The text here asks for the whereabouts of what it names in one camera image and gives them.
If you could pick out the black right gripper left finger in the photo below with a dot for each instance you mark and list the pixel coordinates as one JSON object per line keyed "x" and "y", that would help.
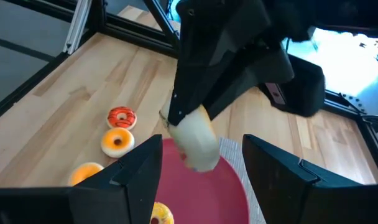
{"x": 83, "y": 205}

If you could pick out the black aluminium table frame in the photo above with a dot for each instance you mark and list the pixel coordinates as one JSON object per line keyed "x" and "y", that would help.
{"x": 136, "y": 34}

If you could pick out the silver aluminium profile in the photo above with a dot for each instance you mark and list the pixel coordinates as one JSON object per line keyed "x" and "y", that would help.
{"x": 77, "y": 28}

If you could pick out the small orange glazed donut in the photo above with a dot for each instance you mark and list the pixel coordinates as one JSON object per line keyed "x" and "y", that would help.
{"x": 83, "y": 172}
{"x": 117, "y": 141}

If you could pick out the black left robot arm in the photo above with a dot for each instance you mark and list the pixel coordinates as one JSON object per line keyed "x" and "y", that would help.
{"x": 301, "y": 90}

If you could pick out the dark pink round plate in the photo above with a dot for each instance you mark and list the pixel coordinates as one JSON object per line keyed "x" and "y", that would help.
{"x": 201, "y": 196}

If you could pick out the grey woven placemat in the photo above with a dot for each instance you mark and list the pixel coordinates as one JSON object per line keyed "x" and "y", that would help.
{"x": 235, "y": 155}

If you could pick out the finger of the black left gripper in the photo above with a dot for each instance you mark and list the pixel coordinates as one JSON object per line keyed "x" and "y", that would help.
{"x": 257, "y": 68}
{"x": 207, "y": 46}

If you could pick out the small red striped donut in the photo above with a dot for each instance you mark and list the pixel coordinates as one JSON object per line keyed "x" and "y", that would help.
{"x": 121, "y": 117}

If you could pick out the small yellow glazed donut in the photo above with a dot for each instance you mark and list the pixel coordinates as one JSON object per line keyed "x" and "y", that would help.
{"x": 161, "y": 215}

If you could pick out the large lilac glazed donut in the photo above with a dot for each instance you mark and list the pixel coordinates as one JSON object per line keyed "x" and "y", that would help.
{"x": 195, "y": 140}

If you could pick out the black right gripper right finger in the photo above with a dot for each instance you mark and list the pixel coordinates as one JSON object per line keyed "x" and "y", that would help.
{"x": 301, "y": 199}

